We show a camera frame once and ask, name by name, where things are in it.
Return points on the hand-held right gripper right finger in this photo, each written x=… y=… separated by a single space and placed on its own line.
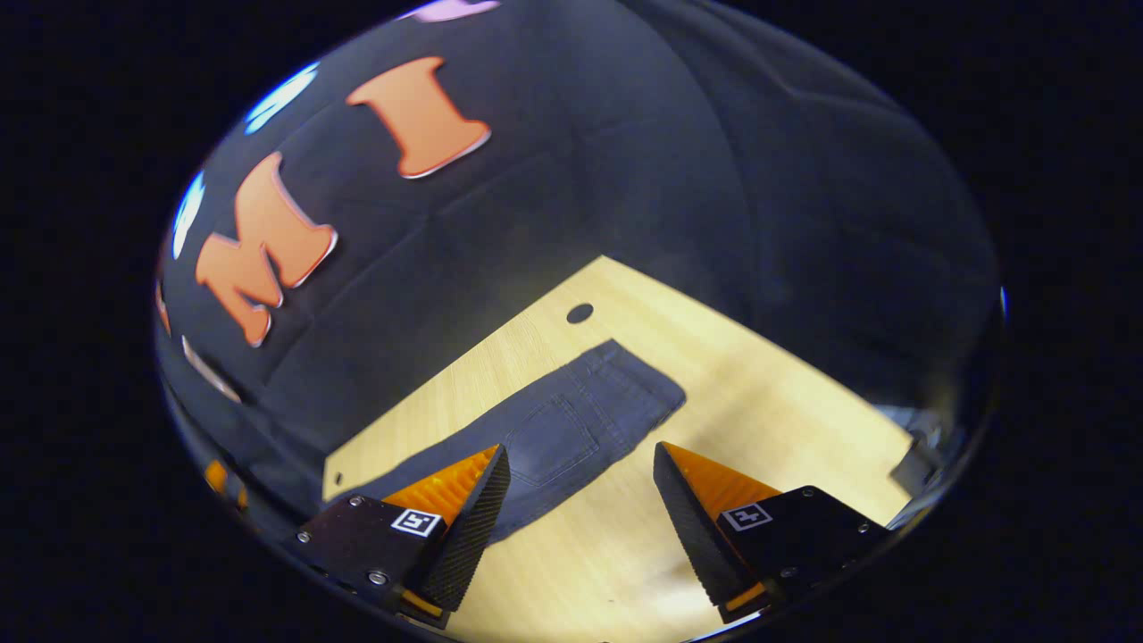
x=688 y=527

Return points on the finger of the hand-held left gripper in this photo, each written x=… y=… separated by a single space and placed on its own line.
x=216 y=476

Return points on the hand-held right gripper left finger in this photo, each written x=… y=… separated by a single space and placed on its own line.
x=473 y=527

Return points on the dark blue jeans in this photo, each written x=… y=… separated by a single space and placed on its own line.
x=571 y=429

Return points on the grey metal object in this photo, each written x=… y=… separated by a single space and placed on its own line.
x=915 y=464

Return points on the black backdrop cloth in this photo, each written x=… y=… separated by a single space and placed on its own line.
x=625 y=179

